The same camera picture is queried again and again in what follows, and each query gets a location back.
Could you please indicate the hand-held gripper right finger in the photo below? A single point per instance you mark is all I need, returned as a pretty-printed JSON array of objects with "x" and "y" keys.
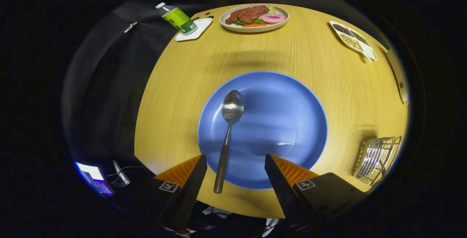
[{"x": 282, "y": 190}]

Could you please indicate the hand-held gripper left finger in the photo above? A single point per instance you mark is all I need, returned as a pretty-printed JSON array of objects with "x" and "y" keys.
[{"x": 188, "y": 194}]

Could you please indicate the blue round plate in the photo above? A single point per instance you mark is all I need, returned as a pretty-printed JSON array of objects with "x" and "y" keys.
[{"x": 284, "y": 121}]

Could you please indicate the lit computer monitor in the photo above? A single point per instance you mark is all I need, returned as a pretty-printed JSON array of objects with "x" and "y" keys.
[{"x": 95, "y": 179}]

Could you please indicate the white toaster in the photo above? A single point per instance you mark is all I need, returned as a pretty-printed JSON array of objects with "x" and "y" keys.
[{"x": 401, "y": 81}]

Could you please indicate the white divided bean tray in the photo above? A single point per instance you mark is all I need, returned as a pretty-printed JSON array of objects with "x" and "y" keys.
[{"x": 369, "y": 52}]

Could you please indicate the beige food plate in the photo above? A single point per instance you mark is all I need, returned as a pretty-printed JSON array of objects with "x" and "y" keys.
[{"x": 251, "y": 29}]

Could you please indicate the white square coaster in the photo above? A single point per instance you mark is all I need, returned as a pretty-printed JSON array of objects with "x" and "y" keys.
[{"x": 202, "y": 28}]

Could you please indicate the pink ham slice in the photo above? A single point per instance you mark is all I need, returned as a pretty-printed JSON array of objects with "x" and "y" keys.
[{"x": 273, "y": 18}]

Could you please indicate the green labelled drink bottle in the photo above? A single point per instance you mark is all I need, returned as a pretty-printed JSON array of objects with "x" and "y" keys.
[{"x": 178, "y": 19}]

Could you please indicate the silver metal clip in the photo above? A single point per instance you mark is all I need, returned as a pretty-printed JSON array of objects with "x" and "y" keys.
[{"x": 130, "y": 27}]

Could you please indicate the brown steak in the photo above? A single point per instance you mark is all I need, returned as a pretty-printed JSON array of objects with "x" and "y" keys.
[{"x": 248, "y": 14}]

